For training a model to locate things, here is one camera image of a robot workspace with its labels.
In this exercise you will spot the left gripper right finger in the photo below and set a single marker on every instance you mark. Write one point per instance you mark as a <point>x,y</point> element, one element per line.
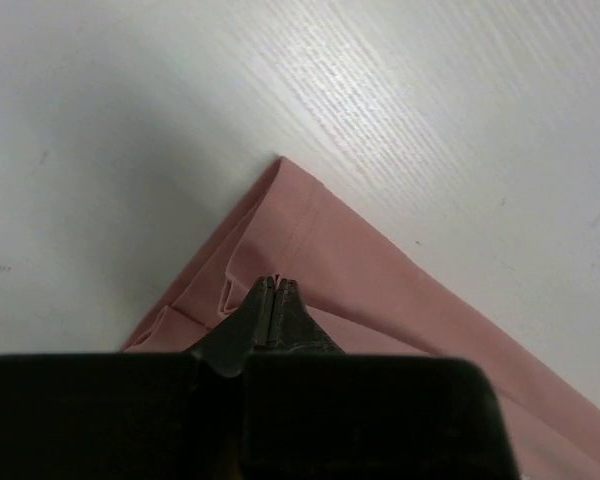
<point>291,327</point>

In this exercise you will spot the pink t shirt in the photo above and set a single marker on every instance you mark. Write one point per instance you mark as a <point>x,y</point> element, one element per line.
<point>369,298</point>

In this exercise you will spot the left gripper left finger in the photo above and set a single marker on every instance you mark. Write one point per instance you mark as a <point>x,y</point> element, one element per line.
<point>227,346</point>

